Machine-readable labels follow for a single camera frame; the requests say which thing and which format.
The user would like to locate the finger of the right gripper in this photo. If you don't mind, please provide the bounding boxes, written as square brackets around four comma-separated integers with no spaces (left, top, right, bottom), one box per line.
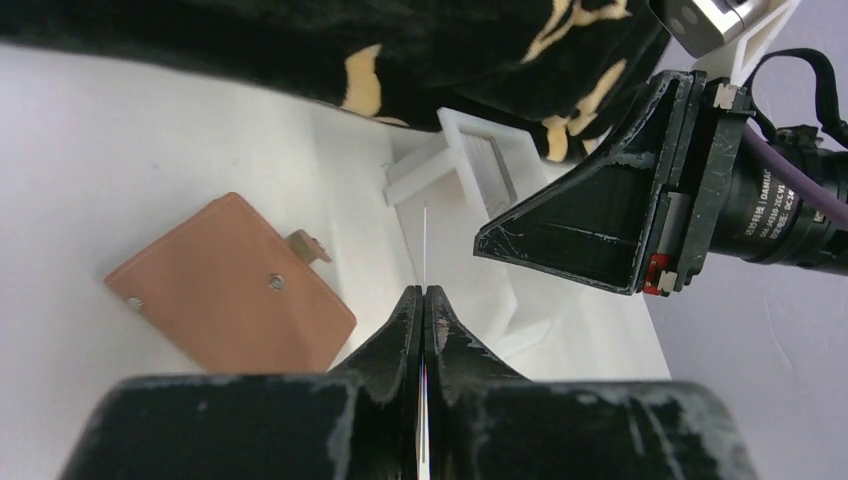
[473,70,696,295]

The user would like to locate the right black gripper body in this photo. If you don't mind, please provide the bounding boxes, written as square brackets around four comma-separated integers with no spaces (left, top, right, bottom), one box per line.
[639,72,847,296]

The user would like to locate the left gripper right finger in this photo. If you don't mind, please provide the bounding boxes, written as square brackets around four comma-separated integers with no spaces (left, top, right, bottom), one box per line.
[425,286,757,479]

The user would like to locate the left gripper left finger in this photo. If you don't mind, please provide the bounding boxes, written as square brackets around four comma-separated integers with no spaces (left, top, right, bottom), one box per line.
[62,286,423,479]

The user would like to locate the white credit card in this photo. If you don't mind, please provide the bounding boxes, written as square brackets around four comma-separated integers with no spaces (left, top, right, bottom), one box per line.
[417,202,430,479]

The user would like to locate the tan leather card holder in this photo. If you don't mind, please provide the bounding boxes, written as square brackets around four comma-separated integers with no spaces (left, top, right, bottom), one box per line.
[104,192,357,374]

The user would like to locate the white plastic card tray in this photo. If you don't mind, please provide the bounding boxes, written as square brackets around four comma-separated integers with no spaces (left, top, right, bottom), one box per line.
[384,108,551,357]

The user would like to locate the black floral plush blanket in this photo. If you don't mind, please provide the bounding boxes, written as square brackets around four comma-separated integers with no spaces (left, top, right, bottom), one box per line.
[1,1,670,162]

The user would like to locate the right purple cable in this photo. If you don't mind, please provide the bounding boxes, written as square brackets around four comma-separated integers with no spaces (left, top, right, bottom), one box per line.
[740,124,848,230]

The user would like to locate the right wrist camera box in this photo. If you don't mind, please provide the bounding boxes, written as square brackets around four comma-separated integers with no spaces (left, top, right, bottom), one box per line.
[648,0,801,85]

